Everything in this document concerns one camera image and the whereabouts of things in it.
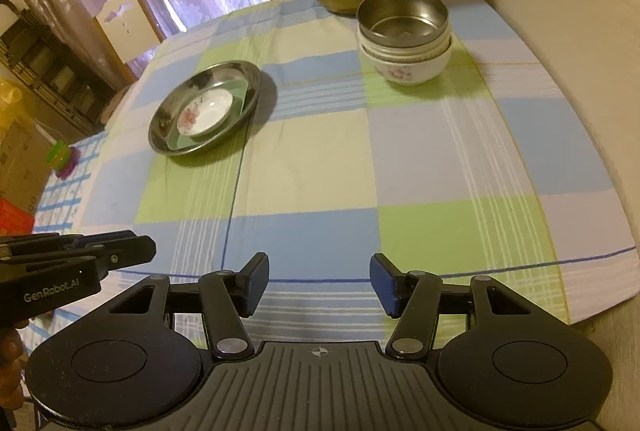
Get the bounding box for stainless steel bowl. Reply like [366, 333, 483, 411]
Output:
[357, 0, 450, 48]

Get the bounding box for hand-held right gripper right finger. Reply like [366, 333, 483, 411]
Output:
[369, 253, 533, 359]

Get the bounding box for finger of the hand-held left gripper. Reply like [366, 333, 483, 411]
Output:
[92, 235, 157, 274]
[0, 230, 137, 258]

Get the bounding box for white floral ceramic bowl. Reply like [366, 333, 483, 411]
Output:
[359, 42, 454, 87]

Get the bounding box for cardboard box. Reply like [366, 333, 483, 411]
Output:
[0, 116, 57, 212]

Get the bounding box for red plastic crate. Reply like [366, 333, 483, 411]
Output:
[0, 197, 37, 238]

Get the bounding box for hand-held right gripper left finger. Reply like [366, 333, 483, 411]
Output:
[107, 252, 271, 359]

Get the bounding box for blue grid cloth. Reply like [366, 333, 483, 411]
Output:
[31, 131, 108, 237]

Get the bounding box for green square plate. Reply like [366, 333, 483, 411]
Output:
[167, 78, 251, 150]

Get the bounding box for white wooden chair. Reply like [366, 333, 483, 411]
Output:
[94, 0, 166, 79]

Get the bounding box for yellow plastic bag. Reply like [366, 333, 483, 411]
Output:
[0, 78, 24, 147]

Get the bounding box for dark metal shelf rack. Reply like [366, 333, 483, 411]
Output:
[0, 0, 130, 138]

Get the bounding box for round stainless steel plate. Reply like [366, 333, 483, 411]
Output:
[148, 60, 263, 156]

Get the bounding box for small white floral plate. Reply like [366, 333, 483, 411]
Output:
[176, 90, 235, 137]

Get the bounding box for checked pastel tablecloth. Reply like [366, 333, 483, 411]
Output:
[30, 0, 640, 354]

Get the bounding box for person's left hand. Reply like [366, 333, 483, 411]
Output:
[0, 317, 32, 410]

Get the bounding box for green and pink cups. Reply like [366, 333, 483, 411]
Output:
[46, 140, 82, 180]

